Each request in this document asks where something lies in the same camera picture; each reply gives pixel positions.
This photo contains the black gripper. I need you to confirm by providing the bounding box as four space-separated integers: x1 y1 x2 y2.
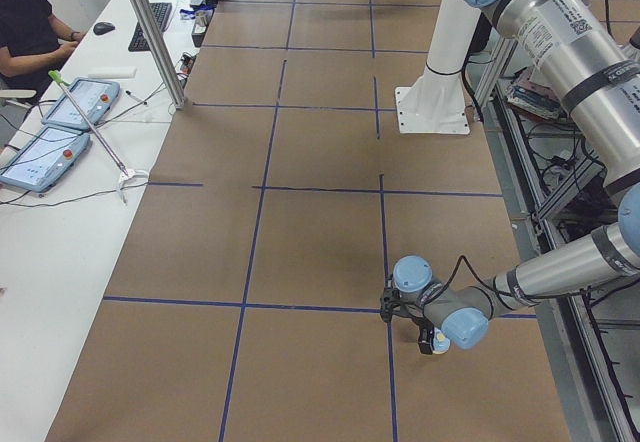
379 287 434 355

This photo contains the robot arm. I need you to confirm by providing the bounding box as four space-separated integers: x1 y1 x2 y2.
380 0 639 354

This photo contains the stack of magazines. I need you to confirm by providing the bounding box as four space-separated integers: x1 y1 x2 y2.
506 67 564 120

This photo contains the long reacher grabber stick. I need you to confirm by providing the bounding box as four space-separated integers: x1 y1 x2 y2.
48 70 150 204

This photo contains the upper teach pendant tablet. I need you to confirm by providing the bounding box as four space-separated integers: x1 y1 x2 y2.
42 77 120 130

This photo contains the teach pendant tablet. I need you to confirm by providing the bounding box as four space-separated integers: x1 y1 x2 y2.
42 77 120 130
1 125 90 193

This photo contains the white flat block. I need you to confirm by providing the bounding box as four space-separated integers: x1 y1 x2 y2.
87 66 137 80

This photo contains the lower teach pendant tablet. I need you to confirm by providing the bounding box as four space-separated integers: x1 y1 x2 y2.
1 125 90 193

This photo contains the black computer keyboard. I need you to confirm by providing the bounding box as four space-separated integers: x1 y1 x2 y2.
127 1 174 53

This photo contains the black computer mouse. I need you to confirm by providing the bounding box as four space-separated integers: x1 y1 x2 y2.
93 22 115 36

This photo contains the seated person in black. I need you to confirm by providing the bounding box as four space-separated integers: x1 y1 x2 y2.
0 0 85 98

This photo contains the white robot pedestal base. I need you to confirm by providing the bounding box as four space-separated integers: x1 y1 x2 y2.
395 0 479 135

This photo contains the aluminium frame post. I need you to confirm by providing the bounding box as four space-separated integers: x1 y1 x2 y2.
130 0 186 110

